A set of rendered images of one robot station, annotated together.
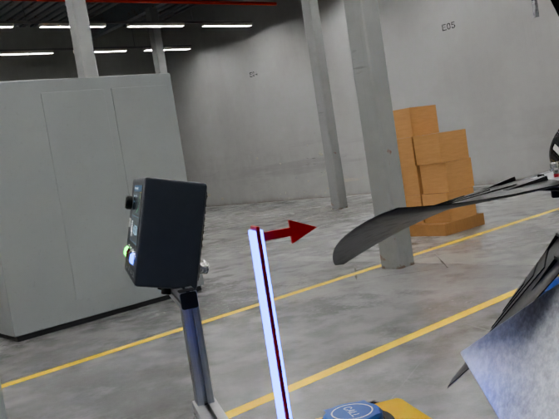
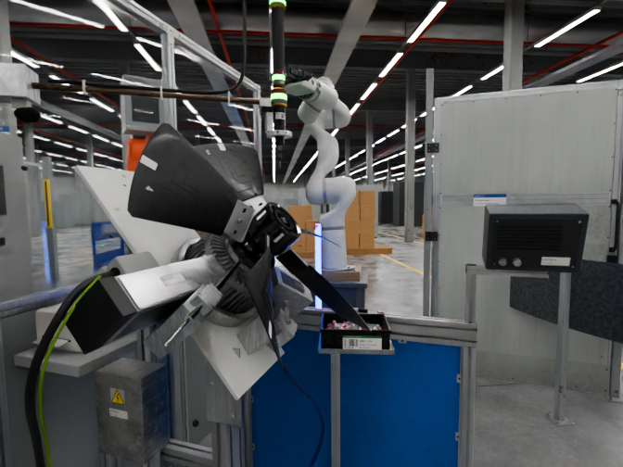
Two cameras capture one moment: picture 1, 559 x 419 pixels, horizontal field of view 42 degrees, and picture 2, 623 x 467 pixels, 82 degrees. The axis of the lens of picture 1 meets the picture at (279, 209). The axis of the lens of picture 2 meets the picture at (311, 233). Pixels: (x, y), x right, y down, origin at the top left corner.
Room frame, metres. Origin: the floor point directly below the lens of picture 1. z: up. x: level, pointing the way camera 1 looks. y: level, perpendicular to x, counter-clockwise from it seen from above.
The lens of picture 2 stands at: (1.45, -1.11, 1.26)
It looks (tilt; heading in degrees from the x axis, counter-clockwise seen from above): 5 degrees down; 124
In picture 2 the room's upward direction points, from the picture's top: 1 degrees counter-clockwise
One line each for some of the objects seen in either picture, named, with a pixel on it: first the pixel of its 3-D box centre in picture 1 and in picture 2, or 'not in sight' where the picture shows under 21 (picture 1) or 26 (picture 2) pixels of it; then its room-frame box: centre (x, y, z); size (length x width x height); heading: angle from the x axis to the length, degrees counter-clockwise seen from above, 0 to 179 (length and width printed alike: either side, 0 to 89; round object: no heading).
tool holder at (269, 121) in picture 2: not in sight; (275, 119); (0.80, -0.32, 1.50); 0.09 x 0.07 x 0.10; 50
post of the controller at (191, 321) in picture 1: (195, 346); (470, 293); (1.23, 0.18, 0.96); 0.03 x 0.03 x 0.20; 15
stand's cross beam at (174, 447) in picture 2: not in sight; (193, 455); (0.63, -0.50, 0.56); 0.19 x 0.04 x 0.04; 15
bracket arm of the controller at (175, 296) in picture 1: (179, 290); (505, 271); (1.33, 0.20, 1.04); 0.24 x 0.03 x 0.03; 15
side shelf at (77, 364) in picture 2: not in sight; (104, 341); (0.31, -0.56, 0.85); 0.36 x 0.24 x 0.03; 105
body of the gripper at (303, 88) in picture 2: not in sight; (298, 83); (0.71, -0.09, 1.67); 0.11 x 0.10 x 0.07; 91
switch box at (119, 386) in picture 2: not in sight; (133, 408); (0.54, -0.61, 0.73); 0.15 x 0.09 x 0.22; 15
